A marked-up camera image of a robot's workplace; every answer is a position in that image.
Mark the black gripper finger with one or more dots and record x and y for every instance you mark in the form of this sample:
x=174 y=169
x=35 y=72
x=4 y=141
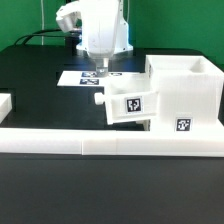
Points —
x=102 y=67

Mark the white drawer box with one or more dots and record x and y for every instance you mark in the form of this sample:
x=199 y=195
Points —
x=127 y=97
x=146 y=124

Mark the white front drawer box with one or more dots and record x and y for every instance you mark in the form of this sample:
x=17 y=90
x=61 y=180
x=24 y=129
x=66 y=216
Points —
x=146 y=124

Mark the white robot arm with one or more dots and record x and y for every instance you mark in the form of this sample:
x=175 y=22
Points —
x=68 y=15

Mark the white fiducial marker sheet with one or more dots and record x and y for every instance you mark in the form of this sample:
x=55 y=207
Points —
x=90 y=78

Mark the white drawer cabinet housing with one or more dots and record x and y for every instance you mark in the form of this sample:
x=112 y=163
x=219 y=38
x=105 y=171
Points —
x=189 y=91

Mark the white U-shaped border fence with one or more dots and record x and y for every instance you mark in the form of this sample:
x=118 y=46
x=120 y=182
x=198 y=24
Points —
x=79 y=142

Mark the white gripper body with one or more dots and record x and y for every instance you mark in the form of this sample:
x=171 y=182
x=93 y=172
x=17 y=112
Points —
x=99 y=26

